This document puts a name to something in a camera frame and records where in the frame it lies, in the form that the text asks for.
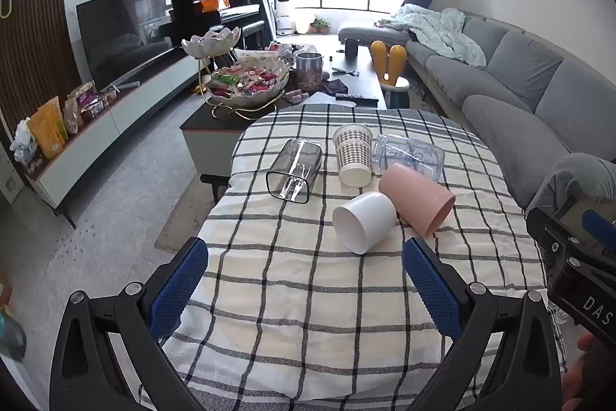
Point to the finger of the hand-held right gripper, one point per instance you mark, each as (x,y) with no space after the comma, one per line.
(548,229)
(599,225)

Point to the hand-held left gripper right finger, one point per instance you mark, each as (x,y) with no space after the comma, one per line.
(430,283)

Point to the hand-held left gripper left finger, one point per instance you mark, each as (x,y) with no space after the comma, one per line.
(180,286)

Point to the white cup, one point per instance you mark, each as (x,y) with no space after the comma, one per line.
(370,211)

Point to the pink cup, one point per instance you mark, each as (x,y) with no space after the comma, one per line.
(414,194)

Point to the clear bluish plastic cup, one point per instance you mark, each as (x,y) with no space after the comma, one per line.
(414,156)

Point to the plaid paper cup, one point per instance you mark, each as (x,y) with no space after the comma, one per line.
(353,151)

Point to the clear grey square cup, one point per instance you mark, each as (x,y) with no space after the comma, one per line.
(301,160)

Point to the black cup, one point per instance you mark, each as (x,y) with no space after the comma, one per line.
(352,47)

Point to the person's right hand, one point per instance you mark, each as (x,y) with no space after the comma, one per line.
(575,387)

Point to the beige rug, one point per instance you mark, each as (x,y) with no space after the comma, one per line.
(183,223)

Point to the checked tablecloth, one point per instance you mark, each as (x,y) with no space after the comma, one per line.
(298,295)

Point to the dark coffee table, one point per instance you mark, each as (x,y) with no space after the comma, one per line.
(211,136)

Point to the white television cabinet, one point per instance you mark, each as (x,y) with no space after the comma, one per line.
(86,156)

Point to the grey sofa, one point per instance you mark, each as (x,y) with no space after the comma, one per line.
(510,69)

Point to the teal object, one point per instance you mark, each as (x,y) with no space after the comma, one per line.
(12,336)

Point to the black remote control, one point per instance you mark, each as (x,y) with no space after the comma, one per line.
(356,98)

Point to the brown snack packet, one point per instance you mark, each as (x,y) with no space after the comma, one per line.
(71,117)

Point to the white tiered snack bowl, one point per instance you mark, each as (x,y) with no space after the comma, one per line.
(255,99)

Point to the orange snack bag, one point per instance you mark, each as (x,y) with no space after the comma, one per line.
(48,127)

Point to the purple snack box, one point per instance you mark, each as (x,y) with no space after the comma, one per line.
(89,98)

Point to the white plastic bag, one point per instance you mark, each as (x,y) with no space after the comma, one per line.
(24,141)

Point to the black pouch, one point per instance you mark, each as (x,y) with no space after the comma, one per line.
(333,86)

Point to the light green blanket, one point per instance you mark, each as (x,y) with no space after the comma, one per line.
(442,30)

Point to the yellow rabbit-ear chair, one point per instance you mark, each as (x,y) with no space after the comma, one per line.
(385,59)

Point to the clear jar of nuts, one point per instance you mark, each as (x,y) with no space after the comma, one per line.
(308,74)

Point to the black television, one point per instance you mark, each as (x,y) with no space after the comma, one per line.
(120,35)

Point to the black piano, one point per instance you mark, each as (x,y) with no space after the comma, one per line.
(192,6)

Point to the potted plant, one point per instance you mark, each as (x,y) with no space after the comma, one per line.
(320,26)

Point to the white floor appliance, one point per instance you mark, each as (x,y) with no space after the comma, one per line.
(284,18)

